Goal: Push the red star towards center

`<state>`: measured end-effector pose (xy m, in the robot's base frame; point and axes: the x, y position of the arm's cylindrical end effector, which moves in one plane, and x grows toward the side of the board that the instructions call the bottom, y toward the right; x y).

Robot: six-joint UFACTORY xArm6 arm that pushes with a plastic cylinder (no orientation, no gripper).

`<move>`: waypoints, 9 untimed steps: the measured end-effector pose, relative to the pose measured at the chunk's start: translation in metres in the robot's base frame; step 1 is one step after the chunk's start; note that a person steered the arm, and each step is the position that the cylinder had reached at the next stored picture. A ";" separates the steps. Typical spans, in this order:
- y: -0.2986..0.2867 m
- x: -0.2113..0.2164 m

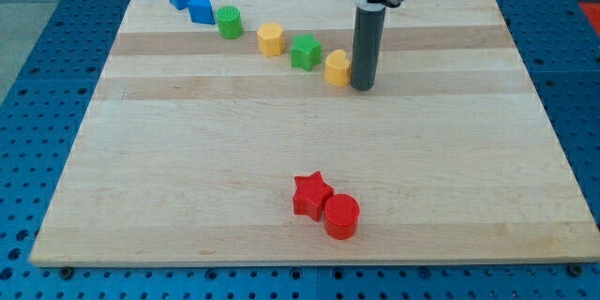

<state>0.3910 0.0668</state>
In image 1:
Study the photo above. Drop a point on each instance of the yellow hexagon block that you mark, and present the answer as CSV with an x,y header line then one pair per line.
x,y
271,39

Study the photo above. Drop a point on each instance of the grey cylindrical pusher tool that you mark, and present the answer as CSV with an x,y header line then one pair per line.
x,y
366,44

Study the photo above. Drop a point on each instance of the green star block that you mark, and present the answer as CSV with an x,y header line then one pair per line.
x,y
306,52

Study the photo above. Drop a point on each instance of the red star block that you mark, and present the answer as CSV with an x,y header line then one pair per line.
x,y
310,196

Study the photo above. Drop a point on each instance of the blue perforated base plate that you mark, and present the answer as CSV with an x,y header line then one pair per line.
x,y
42,112

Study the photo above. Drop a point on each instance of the blue triangle block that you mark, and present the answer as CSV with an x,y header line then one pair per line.
x,y
201,11

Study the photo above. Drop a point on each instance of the wooden board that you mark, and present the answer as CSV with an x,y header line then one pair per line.
x,y
187,151

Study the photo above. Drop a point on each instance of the green cylinder block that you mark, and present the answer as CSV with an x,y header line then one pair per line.
x,y
229,22

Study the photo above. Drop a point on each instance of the red cylinder block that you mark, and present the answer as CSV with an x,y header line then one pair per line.
x,y
341,216

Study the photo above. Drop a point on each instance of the yellow heart block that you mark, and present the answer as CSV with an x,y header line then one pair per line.
x,y
337,68

